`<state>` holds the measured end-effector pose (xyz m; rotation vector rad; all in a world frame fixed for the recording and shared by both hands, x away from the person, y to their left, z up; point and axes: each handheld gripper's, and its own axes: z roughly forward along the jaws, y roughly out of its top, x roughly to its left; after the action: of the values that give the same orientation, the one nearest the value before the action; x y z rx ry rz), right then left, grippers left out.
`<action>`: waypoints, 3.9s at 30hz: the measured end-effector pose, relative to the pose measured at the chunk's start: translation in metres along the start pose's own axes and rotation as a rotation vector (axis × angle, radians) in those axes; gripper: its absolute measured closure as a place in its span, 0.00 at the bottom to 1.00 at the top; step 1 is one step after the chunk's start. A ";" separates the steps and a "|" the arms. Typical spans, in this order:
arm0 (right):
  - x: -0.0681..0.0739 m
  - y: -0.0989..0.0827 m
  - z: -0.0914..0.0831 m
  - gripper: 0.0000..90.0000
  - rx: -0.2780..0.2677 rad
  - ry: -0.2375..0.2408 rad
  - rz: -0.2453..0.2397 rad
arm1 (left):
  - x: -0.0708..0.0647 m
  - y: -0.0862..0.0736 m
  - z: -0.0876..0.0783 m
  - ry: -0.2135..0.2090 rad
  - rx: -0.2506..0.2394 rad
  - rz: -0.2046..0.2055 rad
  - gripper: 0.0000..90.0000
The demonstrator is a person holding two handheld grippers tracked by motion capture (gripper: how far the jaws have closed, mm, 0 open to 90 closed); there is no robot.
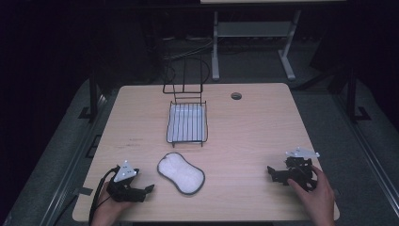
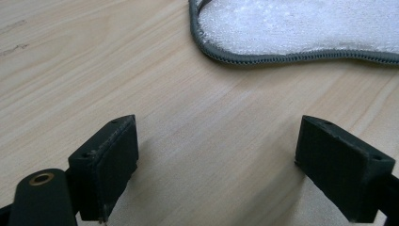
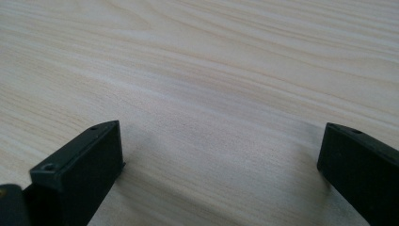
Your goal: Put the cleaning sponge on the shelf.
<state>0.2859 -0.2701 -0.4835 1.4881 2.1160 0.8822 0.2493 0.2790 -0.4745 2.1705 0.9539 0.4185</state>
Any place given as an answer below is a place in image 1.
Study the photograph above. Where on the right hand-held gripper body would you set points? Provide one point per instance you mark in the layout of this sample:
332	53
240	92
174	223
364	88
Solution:
299	171

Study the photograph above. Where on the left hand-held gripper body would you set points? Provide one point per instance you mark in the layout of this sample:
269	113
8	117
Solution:
125	172

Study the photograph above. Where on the white sponge with grey edge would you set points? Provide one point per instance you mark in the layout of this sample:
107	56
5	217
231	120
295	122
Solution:
181	173

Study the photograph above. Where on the person's right hand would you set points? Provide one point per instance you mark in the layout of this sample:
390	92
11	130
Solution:
316	197

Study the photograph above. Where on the person's left hand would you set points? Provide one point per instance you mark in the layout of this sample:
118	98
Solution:
108	208

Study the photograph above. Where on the grey tape strip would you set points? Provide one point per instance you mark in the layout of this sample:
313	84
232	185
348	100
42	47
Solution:
83	190

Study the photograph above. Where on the white ridged tray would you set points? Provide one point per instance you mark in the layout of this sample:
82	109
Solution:
187	123

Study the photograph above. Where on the round table grommet hole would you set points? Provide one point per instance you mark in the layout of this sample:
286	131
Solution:
236	96

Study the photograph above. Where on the white metal stand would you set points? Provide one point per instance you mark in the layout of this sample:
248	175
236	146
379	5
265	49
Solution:
252	29

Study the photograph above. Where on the black metal post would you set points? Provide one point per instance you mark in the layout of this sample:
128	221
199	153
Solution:
353	94
93	94

